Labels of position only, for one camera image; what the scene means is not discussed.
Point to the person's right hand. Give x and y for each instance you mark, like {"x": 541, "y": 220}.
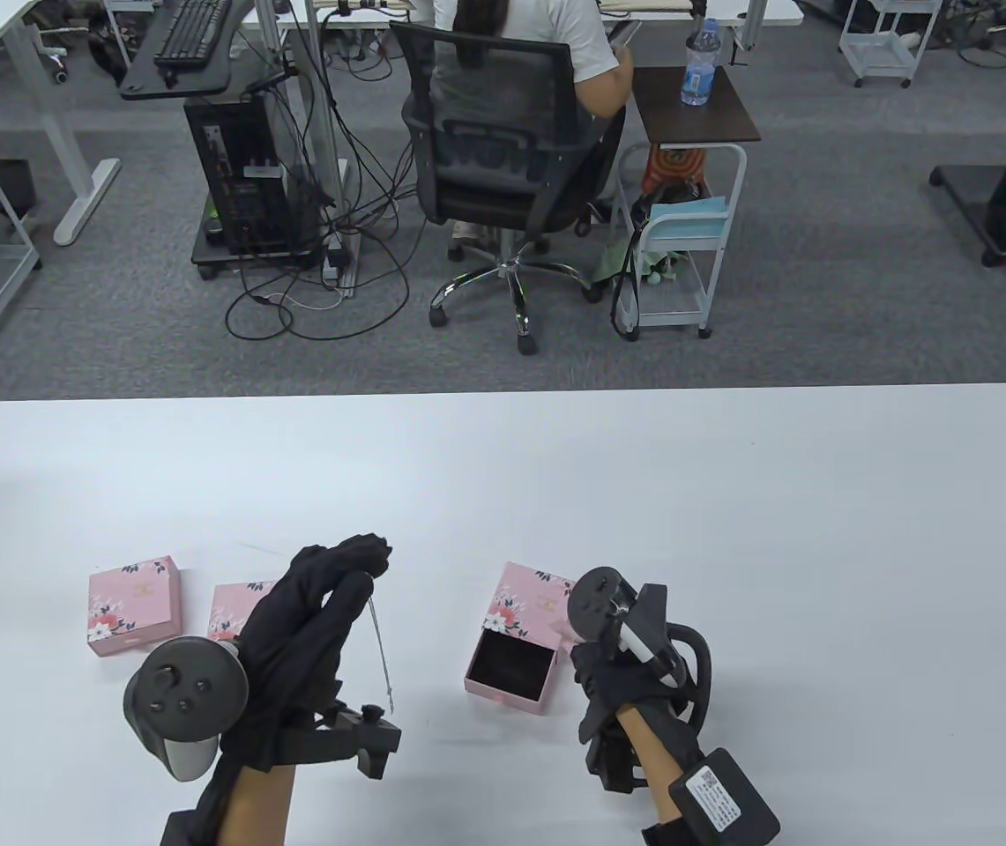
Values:
{"x": 617, "y": 687}

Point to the person's left hand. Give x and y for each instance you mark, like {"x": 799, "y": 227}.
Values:
{"x": 291, "y": 634}

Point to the pink floral jewelry box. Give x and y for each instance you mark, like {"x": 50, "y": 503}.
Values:
{"x": 520, "y": 608}
{"x": 229, "y": 612}
{"x": 134, "y": 604}

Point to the black VR controller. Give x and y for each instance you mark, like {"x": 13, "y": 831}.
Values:
{"x": 599, "y": 604}
{"x": 185, "y": 687}

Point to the person's right forearm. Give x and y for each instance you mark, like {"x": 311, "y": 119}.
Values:
{"x": 652, "y": 749}

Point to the person's left forearm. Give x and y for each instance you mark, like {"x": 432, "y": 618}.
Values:
{"x": 260, "y": 806}

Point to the black labelled wrist sensor box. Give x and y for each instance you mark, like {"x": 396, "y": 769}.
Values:
{"x": 723, "y": 797}

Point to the grey power strip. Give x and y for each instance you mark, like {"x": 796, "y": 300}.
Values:
{"x": 337, "y": 260}

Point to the black wheeled computer platform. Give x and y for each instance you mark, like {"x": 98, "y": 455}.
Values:
{"x": 247, "y": 257}

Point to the green bag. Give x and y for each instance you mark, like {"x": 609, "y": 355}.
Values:
{"x": 617, "y": 260}

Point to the black computer tower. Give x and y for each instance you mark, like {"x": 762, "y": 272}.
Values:
{"x": 238, "y": 167}

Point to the light blue folder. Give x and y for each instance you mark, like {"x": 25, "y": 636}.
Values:
{"x": 688, "y": 220}

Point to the black mesh office chair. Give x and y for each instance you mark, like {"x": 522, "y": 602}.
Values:
{"x": 502, "y": 203}

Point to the orange patterned bag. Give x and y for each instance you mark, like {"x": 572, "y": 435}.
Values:
{"x": 674, "y": 167}

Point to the white desk with metal legs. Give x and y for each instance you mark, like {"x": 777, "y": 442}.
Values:
{"x": 317, "y": 88}

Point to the black keyboard tray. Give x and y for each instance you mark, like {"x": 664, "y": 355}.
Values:
{"x": 203, "y": 84}

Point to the brown side table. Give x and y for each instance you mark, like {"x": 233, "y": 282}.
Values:
{"x": 696, "y": 123}

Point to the black keyboard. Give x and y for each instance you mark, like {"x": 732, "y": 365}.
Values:
{"x": 190, "y": 35}

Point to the black backpack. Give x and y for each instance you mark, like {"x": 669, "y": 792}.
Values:
{"x": 110, "y": 53}

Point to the clear water bottle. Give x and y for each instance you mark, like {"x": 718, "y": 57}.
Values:
{"x": 698, "y": 75}

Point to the white chair base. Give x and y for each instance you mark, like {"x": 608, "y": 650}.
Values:
{"x": 53, "y": 62}

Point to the white smartphone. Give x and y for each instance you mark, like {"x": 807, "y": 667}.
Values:
{"x": 624, "y": 33}

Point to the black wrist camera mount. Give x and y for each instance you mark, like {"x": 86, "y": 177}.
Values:
{"x": 617, "y": 767}
{"x": 353, "y": 740}

